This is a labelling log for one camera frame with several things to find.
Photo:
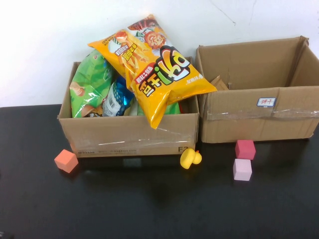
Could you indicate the cardboard box with blue label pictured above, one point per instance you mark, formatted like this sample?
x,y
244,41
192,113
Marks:
x,y
249,119

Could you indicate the yellow rubber duck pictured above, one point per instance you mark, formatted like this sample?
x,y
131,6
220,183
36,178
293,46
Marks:
x,y
188,158

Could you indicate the pale pink foam cube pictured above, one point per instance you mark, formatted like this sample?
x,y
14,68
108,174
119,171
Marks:
x,y
242,169

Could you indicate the large green chips bag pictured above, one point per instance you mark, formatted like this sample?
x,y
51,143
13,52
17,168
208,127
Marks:
x,y
87,84

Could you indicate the magenta foam cube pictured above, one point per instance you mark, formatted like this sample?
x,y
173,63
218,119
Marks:
x,y
245,150

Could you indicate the blue and white snack bag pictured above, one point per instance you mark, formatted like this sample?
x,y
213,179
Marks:
x,y
119,97

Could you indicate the cardboard box with printed text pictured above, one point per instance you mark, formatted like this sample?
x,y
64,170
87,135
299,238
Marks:
x,y
119,135

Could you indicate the orange foam cube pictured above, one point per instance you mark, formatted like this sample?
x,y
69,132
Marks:
x,y
66,161

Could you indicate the large yellow chips bag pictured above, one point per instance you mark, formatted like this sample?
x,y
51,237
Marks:
x,y
159,74

